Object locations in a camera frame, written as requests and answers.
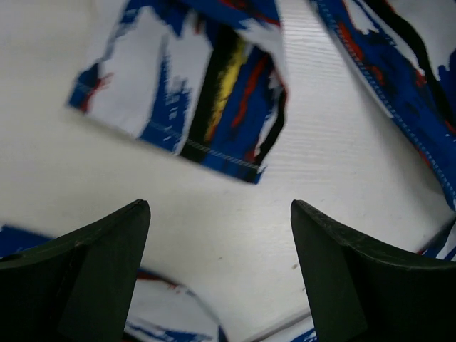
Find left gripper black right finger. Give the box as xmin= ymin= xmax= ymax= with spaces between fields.
xmin=291 ymin=200 xmax=455 ymax=341

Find blue white red patterned trousers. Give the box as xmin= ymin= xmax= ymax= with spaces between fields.
xmin=1 ymin=1 xmax=455 ymax=341

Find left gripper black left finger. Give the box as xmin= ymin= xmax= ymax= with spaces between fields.
xmin=1 ymin=200 xmax=150 ymax=341

